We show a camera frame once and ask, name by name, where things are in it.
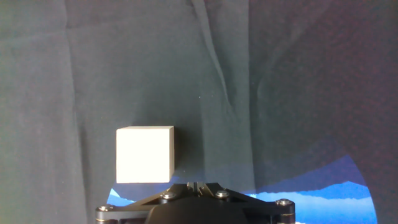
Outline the black cloth with blue print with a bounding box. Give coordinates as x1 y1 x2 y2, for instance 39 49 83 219
0 0 398 224

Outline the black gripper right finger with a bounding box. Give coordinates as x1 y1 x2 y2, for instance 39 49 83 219
198 182 296 224

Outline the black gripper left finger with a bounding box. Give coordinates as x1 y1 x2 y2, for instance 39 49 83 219
95 182 198 224

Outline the small wooden block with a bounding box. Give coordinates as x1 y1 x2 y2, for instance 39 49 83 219
116 126 175 184

